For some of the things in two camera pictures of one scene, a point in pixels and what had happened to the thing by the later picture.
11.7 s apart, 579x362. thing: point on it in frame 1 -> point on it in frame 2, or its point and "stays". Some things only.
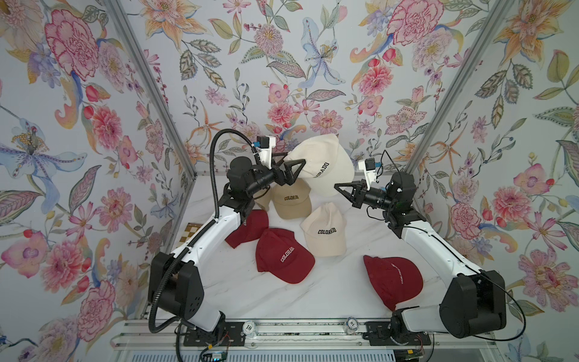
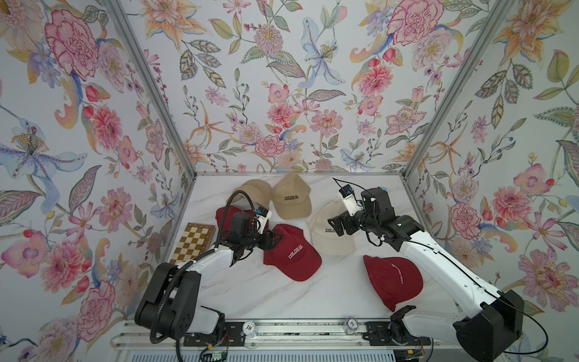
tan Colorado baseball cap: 292,201 stays
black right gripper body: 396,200 -> 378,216
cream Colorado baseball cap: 327,164 -> 325,237
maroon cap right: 395,279 stays
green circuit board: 218,357 stays
